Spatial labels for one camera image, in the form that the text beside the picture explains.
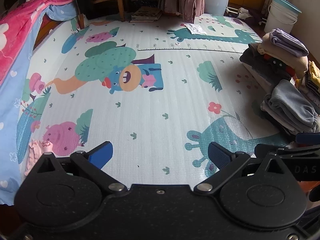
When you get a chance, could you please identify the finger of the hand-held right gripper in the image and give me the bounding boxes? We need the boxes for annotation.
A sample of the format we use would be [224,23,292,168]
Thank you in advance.
[295,132,320,145]
[254,143,290,155]

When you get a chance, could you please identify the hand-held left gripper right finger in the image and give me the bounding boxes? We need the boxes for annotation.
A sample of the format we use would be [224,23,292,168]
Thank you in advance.
[194,142,293,197]

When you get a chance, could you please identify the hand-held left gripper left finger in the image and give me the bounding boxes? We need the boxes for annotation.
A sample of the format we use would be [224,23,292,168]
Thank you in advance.
[30,141,128,196]

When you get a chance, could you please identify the grey fleece pants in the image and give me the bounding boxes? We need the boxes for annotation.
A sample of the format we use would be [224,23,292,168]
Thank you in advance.
[264,79,320,133]

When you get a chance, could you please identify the pile of folded clothes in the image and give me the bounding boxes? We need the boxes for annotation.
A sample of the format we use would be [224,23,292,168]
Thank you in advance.
[257,32,308,78]

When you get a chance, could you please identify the yellow striped garment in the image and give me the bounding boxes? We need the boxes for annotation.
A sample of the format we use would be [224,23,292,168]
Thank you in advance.
[294,61,320,94]

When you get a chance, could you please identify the small pink garment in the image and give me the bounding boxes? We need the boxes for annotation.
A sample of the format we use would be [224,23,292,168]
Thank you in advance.
[24,139,54,177]

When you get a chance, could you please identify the cartoon printed play mat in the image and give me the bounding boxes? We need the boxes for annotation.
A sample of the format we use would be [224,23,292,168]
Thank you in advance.
[16,15,295,188]

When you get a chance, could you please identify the dark brown dotted garment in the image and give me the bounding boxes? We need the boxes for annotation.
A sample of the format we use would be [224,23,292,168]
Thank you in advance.
[239,44,297,82]

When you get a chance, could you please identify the light blue bedsheet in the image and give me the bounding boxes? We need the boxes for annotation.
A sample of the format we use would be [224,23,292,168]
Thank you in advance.
[0,4,78,205]

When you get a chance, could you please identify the folded purple garment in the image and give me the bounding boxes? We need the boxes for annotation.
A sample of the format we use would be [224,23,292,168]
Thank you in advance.
[270,28,309,57]

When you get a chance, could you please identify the white bucket with teal rim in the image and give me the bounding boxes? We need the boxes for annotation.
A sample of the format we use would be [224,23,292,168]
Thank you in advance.
[264,0,302,33]

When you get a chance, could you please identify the crumpled white paper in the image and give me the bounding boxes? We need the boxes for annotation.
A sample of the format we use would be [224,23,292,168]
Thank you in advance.
[184,23,207,35]

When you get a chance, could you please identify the stack of books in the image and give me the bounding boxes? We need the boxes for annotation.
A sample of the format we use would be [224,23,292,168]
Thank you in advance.
[130,6,163,23]

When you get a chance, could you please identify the pink fleece blanket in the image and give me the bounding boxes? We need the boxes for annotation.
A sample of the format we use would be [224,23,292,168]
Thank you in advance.
[0,0,75,86]

